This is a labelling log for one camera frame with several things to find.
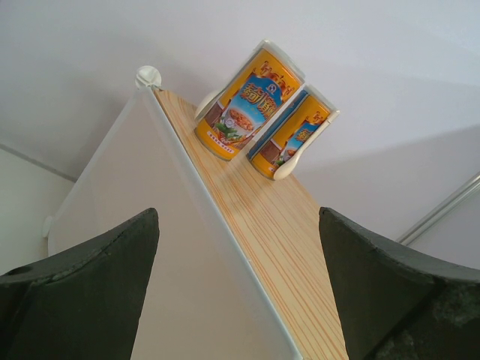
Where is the yellow porridge can with spoon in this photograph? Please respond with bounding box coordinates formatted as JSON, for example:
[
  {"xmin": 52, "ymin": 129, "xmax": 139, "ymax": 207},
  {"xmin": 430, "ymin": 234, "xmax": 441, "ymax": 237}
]
[{"xmin": 247, "ymin": 85, "xmax": 339, "ymax": 181}]

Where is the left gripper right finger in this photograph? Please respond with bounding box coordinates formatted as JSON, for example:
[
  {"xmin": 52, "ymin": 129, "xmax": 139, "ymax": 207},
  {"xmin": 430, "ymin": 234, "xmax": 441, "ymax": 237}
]
[{"xmin": 319, "ymin": 207, "xmax": 479, "ymax": 359}]

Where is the wooden cube cabinet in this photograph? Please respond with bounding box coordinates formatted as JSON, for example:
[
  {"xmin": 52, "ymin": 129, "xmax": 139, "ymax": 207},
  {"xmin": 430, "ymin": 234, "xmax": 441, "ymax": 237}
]
[{"xmin": 43, "ymin": 66, "xmax": 347, "ymax": 359}]

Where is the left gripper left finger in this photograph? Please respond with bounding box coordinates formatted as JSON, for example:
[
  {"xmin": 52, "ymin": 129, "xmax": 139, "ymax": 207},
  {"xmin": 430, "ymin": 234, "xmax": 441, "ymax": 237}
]
[{"xmin": 1, "ymin": 208, "xmax": 160, "ymax": 359}]

